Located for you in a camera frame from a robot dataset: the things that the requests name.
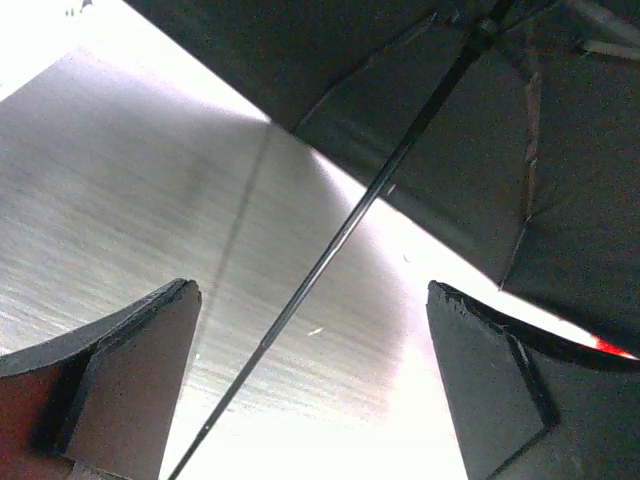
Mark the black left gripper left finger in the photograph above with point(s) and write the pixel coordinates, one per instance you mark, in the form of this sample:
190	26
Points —
98	402

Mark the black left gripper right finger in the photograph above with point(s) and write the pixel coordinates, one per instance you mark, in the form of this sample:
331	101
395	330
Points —
529	404

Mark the pink and black umbrella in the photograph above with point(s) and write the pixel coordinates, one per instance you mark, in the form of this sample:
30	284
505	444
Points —
508	130

